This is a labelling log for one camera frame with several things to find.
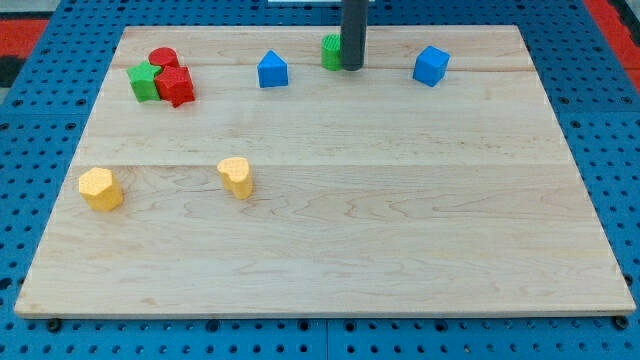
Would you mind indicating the green circle block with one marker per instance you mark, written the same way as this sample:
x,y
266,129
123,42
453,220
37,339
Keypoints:
x,y
331,52

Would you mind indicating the red star block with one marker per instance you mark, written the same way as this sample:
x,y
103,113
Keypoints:
x,y
174,84

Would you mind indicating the red circle block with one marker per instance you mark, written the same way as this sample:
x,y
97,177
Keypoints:
x,y
164,57

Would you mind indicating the green star block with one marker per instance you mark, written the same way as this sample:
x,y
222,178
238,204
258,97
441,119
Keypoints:
x,y
142,81

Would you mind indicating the yellow heart block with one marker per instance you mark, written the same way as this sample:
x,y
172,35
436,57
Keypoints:
x,y
236,176

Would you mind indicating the light wooden board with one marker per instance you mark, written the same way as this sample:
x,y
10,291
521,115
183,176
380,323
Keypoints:
x,y
374,195

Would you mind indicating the blue triangle block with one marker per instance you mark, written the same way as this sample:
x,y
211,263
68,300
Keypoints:
x,y
272,71

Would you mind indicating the blue cube block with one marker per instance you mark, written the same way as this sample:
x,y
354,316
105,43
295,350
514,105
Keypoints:
x,y
430,66

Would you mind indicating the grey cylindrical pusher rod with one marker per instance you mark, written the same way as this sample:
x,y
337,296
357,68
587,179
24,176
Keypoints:
x,y
353,33

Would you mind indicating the yellow hexagon block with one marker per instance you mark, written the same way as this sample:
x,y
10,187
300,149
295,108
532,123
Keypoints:
x,y
100,189

